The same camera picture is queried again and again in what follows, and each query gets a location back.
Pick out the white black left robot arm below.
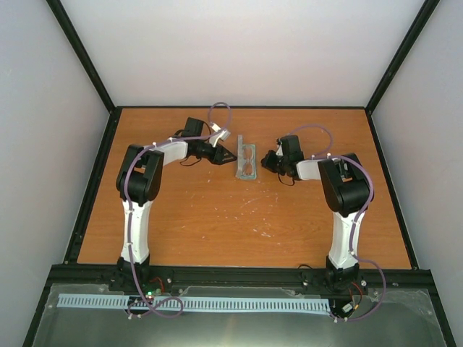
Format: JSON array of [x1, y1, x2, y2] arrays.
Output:
[[116, 117, 237, 291]]

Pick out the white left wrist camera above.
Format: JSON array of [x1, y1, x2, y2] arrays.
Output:
[[208, 122, 230, 147]]

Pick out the black aluminium frame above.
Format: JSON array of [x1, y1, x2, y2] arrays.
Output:
[[25, 1, 455, 346]]

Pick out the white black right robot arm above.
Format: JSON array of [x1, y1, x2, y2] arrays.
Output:
[[260, 134, 374, 291]]

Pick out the metal front plate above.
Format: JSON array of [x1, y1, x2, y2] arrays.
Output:
[[33, 285, 446, 346]]

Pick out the red thin-frame sunglasses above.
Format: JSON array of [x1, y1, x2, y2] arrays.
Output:
[[239, 145, 255, 179]]

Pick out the grey leather glasses case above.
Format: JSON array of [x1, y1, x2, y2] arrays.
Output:
[[235, 134, 257, 180]]

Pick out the light blue slotted cable duct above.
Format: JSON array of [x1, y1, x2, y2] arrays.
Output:
[[56, 294, 331, 314]]

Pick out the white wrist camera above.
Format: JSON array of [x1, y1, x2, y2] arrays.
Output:
[[208, 122, 230, 147], [276, 138, 284, 157]]

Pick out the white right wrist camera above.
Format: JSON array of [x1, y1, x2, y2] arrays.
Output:
[[276, 138, 284, 157]]

